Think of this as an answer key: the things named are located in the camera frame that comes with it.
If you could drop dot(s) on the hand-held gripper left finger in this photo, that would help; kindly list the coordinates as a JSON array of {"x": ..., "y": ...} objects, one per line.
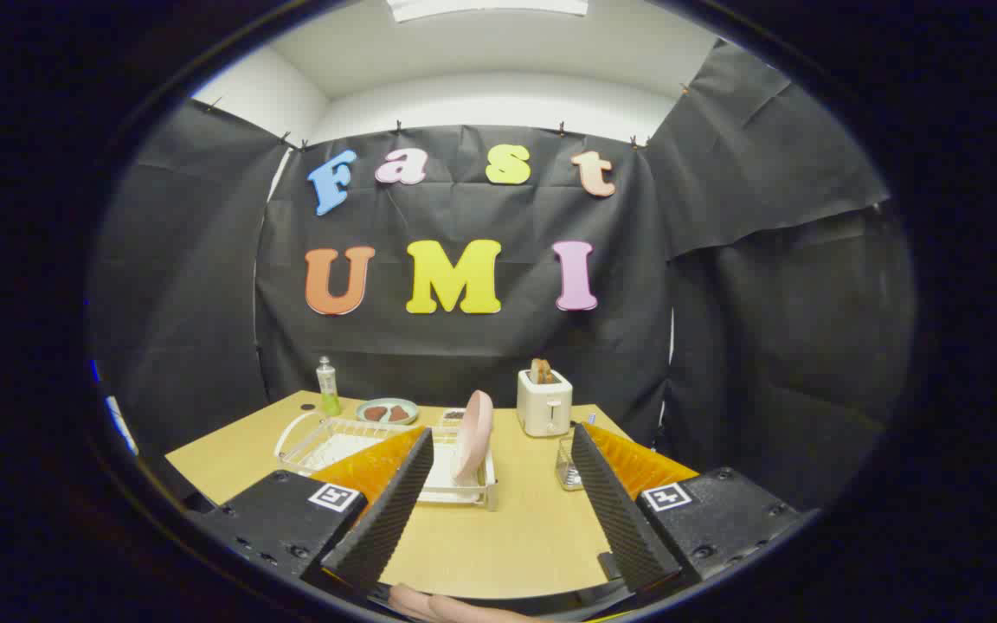
[{"x": 386, "y": 519}]

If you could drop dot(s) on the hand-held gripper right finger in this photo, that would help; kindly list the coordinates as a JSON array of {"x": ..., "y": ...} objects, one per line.
[{"x": 624, "y": 519}]

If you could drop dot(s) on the pink plate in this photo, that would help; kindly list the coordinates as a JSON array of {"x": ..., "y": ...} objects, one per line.
[{"x": 474, "y": 433}]

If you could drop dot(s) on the pale green plate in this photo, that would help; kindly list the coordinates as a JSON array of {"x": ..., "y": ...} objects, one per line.
[{"x": 408, "y": 407}]

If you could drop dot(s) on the small white dish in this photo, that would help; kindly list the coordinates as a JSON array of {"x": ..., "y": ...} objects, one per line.
[{"x": 453, "y": 416}]

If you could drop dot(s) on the brown food piece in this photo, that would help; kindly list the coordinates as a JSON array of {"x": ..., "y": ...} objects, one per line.
[
  {"x": 376, "y": 414},
  {"x": 399, "y": 414}
]

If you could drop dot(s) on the white toaster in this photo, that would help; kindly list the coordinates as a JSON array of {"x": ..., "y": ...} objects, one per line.
[{"x": 543, "y": 407}]

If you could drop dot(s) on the green liquid soap bottle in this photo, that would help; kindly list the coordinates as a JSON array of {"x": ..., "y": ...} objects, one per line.
[{"x": 328, "y": 389}]

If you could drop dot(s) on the brown toast slice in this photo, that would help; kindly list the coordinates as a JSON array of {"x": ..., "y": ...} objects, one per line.
[{"x": 541, "y": 371}]

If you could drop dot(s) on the black backdrop cloth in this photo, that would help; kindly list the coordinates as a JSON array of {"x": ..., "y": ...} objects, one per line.
[{"x": 464, "y": 346}]

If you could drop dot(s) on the ceiling light panel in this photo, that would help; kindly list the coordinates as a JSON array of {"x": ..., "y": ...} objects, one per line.
[{"x": 485, "y": 7}]

